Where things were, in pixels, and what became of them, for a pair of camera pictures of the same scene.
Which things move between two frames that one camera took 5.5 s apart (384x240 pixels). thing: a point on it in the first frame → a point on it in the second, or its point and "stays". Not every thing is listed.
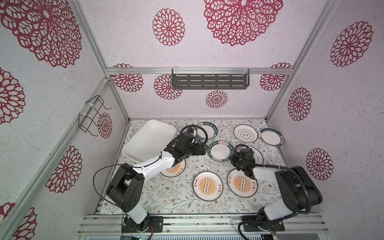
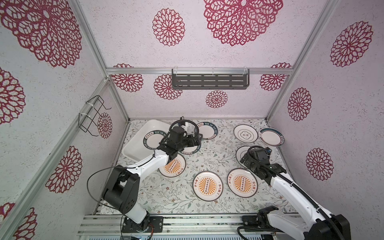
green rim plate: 220,151 → 152,138
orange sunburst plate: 176,169 stays
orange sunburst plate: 207,186 stays
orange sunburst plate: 241,184 stays
